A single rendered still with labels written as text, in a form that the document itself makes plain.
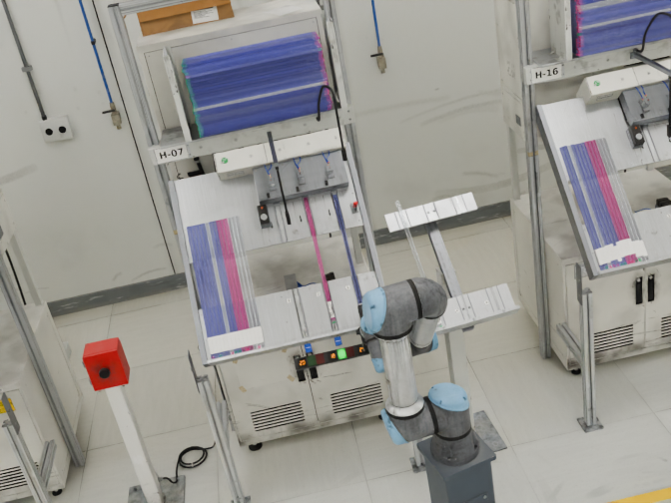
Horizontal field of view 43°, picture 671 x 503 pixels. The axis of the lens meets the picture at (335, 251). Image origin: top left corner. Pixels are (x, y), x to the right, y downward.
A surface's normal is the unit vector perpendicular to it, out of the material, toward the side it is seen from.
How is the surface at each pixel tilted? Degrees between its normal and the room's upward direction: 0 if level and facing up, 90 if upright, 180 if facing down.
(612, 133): 44
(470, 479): 90
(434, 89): 90
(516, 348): 0
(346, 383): 90
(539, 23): 90
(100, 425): 0
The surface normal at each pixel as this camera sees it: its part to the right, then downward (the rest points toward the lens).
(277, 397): 0.15, 0.44
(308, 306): -0.01, -0.25
